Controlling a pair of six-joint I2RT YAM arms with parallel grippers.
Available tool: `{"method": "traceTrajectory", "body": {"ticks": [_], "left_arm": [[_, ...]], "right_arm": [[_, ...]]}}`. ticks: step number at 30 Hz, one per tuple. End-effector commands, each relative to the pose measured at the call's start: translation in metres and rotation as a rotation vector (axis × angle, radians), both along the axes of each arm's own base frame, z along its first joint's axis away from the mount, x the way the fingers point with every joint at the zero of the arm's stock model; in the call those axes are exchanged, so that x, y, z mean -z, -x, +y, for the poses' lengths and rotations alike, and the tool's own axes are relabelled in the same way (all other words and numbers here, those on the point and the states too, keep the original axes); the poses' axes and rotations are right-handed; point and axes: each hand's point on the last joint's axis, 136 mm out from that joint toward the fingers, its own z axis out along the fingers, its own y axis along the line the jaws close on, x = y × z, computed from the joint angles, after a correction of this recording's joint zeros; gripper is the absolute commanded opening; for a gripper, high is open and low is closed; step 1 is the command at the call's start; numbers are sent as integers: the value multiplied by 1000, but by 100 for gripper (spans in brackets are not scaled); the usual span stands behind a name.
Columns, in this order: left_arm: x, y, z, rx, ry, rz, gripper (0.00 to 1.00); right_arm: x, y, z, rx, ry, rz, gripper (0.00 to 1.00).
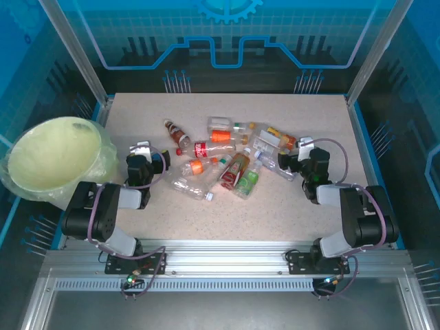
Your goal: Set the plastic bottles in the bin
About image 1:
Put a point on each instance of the clear bottle white label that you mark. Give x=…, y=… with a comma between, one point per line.
x=266, y=139

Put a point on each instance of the brown label plastic bottle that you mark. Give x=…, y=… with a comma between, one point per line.
x=177, y=134

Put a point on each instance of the clear unlabelled bottle white cap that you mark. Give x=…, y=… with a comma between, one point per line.
x=192, y=189

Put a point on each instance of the red label cola bottle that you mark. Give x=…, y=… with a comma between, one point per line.
x=203, y=150

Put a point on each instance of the green label plastic bottle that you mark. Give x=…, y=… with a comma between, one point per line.
x=248, y=180

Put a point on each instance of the red label tea bottle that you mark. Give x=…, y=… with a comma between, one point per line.
x=233, y=168

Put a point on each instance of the orange label bottle yellow cap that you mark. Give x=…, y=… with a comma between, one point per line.
x=220, y=137

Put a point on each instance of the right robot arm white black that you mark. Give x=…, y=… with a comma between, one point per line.
x=361, y=220

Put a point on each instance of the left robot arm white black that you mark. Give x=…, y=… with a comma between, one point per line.
x=103, y=213

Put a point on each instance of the yellow-green waste bin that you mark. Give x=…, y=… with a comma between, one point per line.
x=107, y=154

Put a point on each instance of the clear bottle green white cap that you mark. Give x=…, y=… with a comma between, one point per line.
x=220, y=122

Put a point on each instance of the small LED circuit board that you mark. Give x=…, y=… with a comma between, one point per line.
x=330, y=280
x=132, y=277

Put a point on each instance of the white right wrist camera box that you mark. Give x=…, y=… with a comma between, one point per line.
x=304, y=149

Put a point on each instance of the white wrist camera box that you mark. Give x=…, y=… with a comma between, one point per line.
x=304, y=149
x=141, y=148

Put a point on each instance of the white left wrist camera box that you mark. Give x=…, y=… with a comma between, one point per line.
x=141, y=148

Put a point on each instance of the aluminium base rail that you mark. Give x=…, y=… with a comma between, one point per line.
x=223, y=261

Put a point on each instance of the aluminium frame post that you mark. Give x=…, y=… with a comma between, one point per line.
x=378, y=51
x=77, y=51

